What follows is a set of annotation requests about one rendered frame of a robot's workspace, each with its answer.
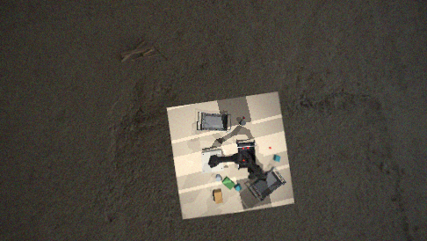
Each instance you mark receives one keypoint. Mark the tan rectangular block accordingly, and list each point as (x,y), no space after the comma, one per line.
(218,196)

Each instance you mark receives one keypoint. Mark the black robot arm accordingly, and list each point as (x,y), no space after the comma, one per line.
(237,158)

